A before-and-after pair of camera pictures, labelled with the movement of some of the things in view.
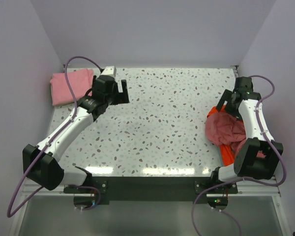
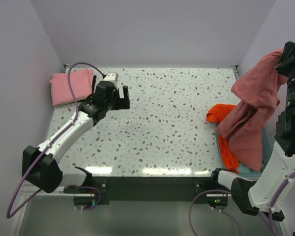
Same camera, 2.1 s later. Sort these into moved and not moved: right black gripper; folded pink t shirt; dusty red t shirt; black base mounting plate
Moved: right black gripper; dusty red t shirt
Not moved: folded pink t shirt; black base mounting plate
